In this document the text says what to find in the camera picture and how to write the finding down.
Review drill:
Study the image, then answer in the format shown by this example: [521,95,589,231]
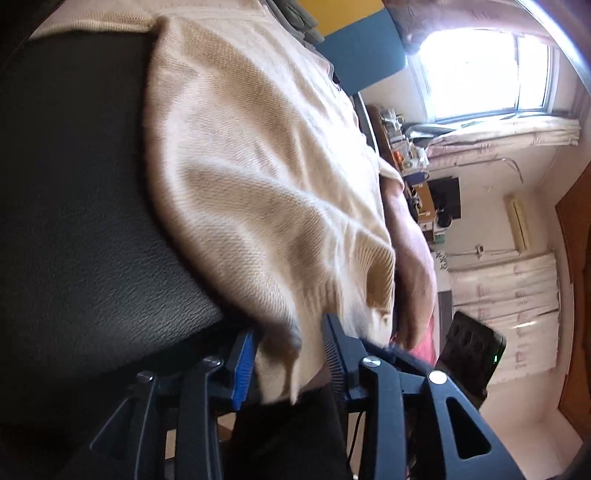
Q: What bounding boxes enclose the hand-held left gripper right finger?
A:
[322,313,527,480]

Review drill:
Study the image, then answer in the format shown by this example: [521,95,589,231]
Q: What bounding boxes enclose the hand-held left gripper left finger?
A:
[90,330,259,480]

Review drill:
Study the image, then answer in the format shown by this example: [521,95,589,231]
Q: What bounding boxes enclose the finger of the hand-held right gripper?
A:
[359,338,432,372]

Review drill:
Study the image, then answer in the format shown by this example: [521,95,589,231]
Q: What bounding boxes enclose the cream knit sweater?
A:
[28,0,407,407]

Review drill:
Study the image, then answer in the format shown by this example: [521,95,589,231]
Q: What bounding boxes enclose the grey clothes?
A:
[268,0,324,44]

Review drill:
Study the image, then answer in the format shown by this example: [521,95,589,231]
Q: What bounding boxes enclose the pink patterned curtain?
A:
[385,0,555,51]
[450,251,561,384]
[427,115,580,160]

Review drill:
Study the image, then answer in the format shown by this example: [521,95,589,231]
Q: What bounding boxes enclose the dark cloth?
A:
[231,383,354,480]

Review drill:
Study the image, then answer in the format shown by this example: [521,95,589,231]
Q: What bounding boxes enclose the pink cloth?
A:
[381,171,439,365]

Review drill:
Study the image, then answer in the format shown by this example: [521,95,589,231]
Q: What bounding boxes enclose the wooden wardrobe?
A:
[554,161,591,444]

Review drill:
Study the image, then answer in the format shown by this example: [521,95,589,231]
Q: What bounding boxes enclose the white air conditioner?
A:
[504,196,532,252]

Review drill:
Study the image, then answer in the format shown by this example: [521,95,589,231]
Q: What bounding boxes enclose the black monitor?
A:
[429,176,461,220]

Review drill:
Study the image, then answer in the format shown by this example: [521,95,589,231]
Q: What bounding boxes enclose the cluttered wooden desk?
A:
[369,106,437,232]

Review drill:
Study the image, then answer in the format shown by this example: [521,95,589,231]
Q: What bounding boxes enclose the black leather table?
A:
[0,34,259,480]

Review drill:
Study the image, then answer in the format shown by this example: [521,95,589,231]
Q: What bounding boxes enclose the window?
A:
[418,30,555,123]

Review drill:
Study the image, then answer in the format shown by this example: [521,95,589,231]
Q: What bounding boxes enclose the teal panel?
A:
[316,9,409,95]

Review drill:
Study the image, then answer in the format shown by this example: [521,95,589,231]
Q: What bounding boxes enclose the yellow panel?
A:
[295,0,386,38]

